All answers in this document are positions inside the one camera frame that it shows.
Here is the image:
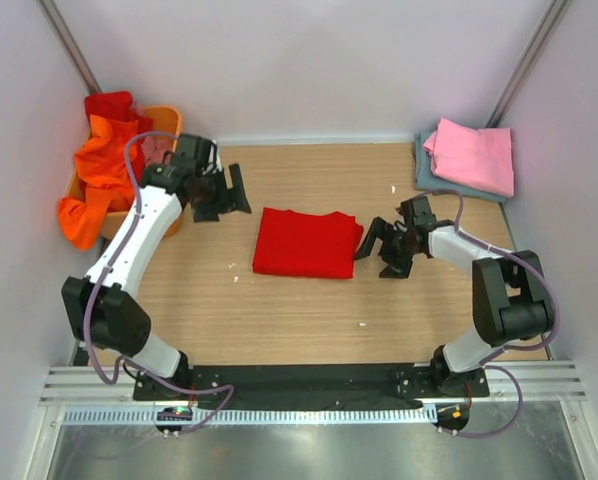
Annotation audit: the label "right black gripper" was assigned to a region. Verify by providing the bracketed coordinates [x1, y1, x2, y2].
[353, 216, 420, 279]

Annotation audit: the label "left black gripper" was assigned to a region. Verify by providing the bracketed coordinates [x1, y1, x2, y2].
[190, 163, 250, 223]

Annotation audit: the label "red t-shirt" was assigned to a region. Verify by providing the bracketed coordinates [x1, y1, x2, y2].
[252, 207, 364, 279]

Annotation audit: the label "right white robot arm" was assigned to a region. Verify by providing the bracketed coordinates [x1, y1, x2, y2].
[354, 194, 558, 396]

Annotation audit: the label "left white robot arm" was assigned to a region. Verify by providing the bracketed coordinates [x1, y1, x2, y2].
[61, 134, 251, 400]

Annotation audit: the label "small white scrap near left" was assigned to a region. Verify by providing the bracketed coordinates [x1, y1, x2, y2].
[228, 262, 239, 283]

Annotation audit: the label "folded grey-blue t-shirt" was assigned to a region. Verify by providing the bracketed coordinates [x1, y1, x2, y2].
[413, 130, 506, 203]

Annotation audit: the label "dusty pink shirt in basket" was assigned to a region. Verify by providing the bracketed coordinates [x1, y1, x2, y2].
[130, 99, 178, 166]

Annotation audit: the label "orange plastic laundry basket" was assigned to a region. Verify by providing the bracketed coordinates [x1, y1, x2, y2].
[66, 105, 183, 240]

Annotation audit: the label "orange t-shirt in basket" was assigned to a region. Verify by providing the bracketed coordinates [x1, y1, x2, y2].
[57, 115, 139, 251]

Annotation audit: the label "folded pink t-shirt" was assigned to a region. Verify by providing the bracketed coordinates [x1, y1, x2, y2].
[423, 118, 515, 199]

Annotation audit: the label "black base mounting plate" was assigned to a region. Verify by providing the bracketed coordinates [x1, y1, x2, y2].
[133, 363, 490, 412]

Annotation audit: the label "dark red shirt in basket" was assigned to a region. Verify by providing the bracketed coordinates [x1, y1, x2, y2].
[82, 91, 154, 152]

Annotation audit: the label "white slotted cable duct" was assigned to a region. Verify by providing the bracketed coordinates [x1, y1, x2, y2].
[62, 405, 437, 427]

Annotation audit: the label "left aluminium frame post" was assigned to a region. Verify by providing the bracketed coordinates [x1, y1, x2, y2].
[37, 0, 102, 94]

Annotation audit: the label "aluminium frame post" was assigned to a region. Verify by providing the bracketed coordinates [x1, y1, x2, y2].
[37, 0, 102, 94]
[485, 0, 573, 128]

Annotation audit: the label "right aluminium frame post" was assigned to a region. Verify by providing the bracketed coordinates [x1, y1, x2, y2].
[485, 0, 573, 128]

